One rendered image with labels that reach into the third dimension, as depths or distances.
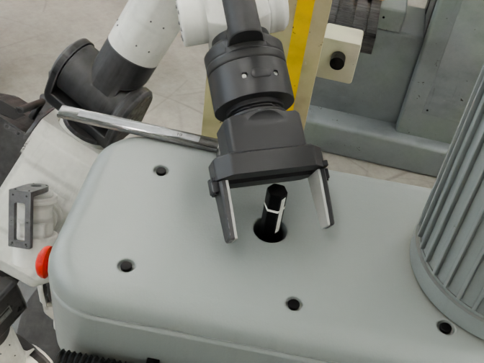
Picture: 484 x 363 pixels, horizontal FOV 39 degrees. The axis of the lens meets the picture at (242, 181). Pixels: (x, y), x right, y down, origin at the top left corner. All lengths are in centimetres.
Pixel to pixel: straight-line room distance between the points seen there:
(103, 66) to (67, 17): 369
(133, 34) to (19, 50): 343
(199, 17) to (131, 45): 33
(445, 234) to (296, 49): 198
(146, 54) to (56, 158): 23
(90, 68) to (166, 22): 16
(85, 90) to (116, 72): 7
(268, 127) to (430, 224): 19
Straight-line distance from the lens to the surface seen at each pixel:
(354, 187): 82
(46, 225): 108
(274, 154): 71
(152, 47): 109
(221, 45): 74
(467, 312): 70
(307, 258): 73
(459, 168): 66
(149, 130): 84
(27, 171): 117
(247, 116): 71
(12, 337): 138
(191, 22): 76
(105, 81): 112
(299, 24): 256
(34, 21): 478
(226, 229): 69
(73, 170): 116
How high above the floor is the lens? 243
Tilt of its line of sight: 43 degrees down
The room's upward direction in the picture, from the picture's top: 9 degrees clockwise
